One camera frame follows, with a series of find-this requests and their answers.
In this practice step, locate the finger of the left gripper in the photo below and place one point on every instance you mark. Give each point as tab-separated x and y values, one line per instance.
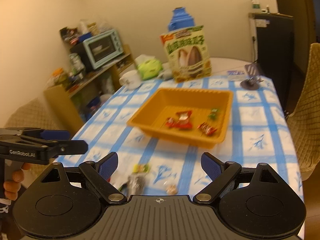
67	146
45	134

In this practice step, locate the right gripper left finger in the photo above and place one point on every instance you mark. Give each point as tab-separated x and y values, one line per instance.
97	174

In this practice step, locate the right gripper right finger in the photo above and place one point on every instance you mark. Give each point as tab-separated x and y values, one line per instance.
223	177

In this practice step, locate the grey black snack packet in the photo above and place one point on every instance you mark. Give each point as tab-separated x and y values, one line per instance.
135	185

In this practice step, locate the green yellow candy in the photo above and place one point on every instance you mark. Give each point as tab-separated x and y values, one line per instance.
141	168

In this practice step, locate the small beige candy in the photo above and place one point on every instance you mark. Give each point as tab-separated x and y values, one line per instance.
171	189

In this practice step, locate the left hand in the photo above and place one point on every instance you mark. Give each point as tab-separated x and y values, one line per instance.
12	186

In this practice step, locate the red gold candy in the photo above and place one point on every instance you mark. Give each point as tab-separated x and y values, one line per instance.
206	129

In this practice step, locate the blue checkered tablecloth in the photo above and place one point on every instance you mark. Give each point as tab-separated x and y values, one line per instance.
257	133

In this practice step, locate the wooden shelf unit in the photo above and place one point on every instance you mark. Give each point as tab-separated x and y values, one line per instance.
70	108

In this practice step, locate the glass jar with lid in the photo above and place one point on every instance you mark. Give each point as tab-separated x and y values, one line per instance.
60	77

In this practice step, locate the green candy in tray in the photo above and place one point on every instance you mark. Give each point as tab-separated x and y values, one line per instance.
213	113

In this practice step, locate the orange plastic tray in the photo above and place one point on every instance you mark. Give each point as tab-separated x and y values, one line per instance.
198	117

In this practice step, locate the red snack packet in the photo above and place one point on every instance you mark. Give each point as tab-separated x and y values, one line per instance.
182	121

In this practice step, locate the grey phone stand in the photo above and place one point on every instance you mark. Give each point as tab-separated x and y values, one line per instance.
253	80

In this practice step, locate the quilted beige chair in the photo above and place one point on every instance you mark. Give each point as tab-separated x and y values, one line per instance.
303	123

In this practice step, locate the small clear blue box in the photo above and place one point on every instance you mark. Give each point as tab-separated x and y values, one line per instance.
236	75

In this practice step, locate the white ceramic mug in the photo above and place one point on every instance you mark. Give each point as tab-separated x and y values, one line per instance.
131	80

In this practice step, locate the light blue toaster oven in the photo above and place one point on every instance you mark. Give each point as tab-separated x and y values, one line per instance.
102	48

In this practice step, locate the green tissue pack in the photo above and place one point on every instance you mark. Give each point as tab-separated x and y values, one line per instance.
148	67

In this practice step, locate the grey folded cloth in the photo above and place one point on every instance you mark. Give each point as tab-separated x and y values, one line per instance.
166	73

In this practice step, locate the sunflower seed bag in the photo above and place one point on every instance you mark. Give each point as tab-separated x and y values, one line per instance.
187	53

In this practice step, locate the black cabinet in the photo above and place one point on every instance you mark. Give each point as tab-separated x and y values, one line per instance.
273	49

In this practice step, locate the blue thermos jug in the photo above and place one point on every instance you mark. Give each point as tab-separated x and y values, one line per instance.
180	19

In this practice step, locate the plastic bottle on cabinet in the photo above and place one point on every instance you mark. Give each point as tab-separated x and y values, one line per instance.
255	6

